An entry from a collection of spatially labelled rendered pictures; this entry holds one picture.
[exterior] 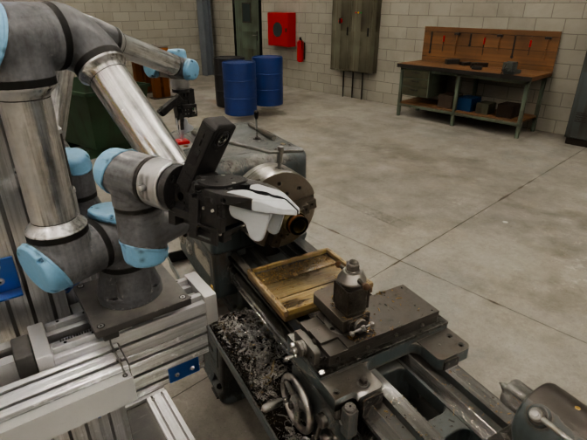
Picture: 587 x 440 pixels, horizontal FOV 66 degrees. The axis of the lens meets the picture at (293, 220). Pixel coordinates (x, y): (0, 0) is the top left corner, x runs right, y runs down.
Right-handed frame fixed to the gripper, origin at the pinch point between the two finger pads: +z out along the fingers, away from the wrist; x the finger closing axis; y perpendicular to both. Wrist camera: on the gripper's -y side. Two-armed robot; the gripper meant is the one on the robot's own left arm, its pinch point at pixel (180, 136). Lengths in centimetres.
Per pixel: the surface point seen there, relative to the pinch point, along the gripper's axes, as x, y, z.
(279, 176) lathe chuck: -50, 22, 6
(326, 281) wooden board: -75, 28, 40
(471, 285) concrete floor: -17, 190, 128
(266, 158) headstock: -32.6, 25.3, 4.6
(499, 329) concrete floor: -58, 167, 128
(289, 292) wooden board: -75, 13, 40
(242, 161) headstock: -32.1, 14.9, 4.2
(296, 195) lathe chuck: -50, 29, 15
